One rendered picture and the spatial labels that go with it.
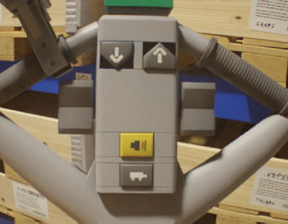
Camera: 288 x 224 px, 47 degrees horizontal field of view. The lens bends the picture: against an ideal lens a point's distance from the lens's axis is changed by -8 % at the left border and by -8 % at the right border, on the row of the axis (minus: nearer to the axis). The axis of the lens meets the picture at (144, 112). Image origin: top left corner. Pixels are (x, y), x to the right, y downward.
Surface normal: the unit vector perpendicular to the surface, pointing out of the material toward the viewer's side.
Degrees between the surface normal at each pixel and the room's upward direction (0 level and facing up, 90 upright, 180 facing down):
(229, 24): 90
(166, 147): 74
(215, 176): 68
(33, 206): 90
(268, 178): 90
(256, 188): 90
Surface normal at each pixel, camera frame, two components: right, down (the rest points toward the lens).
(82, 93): 0.05, 0.31
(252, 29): -0.38, 0.26
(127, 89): 0.06, 0.02
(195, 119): 0.06, -0.27
